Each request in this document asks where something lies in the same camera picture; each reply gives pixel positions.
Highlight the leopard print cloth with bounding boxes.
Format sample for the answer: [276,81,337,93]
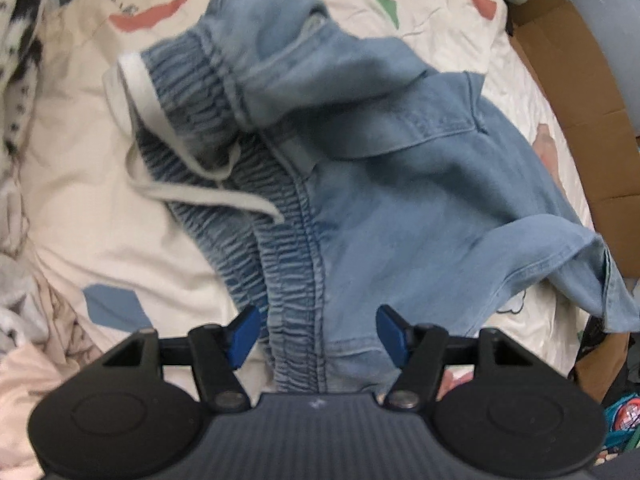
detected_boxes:
[575,315,608,361]

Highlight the white fluffy black-dotted blanket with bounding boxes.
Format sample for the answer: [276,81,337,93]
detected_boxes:
[0,0,56,171]

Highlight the flattened cardboard box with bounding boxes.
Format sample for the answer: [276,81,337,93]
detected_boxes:
[507,0,640,281]

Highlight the pale pink crumpled cloth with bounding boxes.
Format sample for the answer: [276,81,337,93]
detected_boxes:
[0,250,101,480]

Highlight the blue denim drawstring pants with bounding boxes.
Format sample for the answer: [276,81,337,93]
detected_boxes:
[102,0,640,396]

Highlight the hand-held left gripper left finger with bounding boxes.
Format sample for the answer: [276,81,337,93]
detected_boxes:
[102,304,263,413]

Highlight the cream bear print bedsheet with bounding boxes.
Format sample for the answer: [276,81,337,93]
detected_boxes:
[20,0,616,396]

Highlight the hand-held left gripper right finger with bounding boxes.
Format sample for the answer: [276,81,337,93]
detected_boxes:
[376,304,538,412]

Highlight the teal printed cloth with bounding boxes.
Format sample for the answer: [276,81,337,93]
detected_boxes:
[602,392,640,466]

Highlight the grey upholstered panel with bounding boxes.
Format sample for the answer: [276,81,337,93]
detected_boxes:
[560,0,640,136]

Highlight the brown folded cloth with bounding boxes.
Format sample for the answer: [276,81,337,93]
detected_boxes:
[575,332,631,403]

